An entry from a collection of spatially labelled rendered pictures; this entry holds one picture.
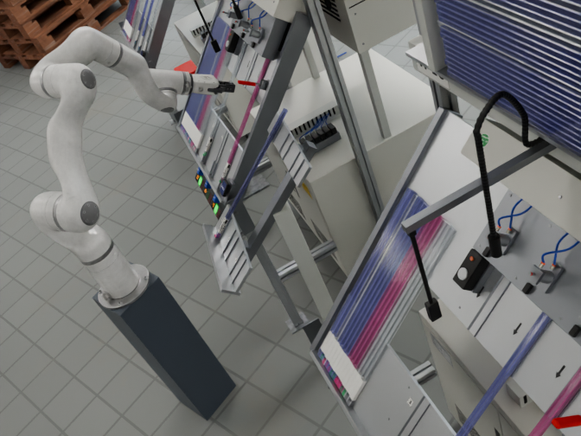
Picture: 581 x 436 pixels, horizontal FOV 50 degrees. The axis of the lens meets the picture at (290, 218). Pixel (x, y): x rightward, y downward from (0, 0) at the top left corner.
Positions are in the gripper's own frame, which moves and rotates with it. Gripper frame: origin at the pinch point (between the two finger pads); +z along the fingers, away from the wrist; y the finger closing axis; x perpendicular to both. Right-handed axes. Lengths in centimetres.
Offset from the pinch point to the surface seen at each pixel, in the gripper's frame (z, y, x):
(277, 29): 2.3, -28.0, -30.1
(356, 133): 38, -36, 1
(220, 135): -2.1, -5.4, 17.5
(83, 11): 5, 427, 85
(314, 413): 27, -77, 98
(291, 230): 6, -63, 24
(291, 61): 7.6, -32.0, -21.4
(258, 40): -1.7, -23.0, -24.7
